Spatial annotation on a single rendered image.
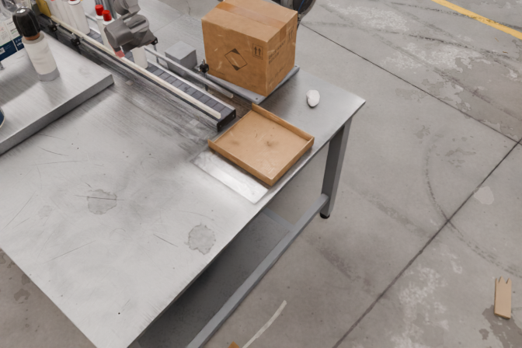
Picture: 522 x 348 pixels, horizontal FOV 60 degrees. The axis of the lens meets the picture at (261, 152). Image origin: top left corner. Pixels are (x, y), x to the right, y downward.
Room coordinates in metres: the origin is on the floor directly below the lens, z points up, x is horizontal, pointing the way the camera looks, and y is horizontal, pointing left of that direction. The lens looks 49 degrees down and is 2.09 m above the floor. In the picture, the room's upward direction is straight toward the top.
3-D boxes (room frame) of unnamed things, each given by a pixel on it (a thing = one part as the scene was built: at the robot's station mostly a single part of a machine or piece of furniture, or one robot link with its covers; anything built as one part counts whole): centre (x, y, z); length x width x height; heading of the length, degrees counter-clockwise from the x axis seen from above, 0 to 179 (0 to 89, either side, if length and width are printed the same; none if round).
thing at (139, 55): (1.56, 0.51, 0.98); 0.05 x 0.05 x 0.20
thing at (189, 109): (1.77, 0.77, 0.85); 1.65 x 0.11 x 0.05; 51
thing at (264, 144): (1.15, 0.00, 0.85); 0.30 x 0.26 x 0.04; 51
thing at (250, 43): (1.57, 0.04, 0.99); 0.30 x 0.24 x 0.27; 59
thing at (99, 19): (1.70, 0.67, 0.98); 0.05 x 0.05 x 0.20
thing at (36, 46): (1.51, 0.89, 1.03); 0.09 x 0.09 x 0.30
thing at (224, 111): (1.77, 0.77, 0.86); 1.65 x 0.08 x 0.04; 51
